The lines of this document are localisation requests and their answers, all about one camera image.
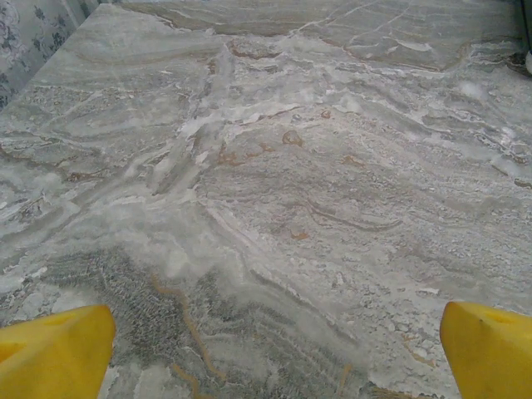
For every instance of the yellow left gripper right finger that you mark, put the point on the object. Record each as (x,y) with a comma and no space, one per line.
(494,357)

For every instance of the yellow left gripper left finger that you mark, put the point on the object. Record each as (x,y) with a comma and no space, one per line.
(54,357)

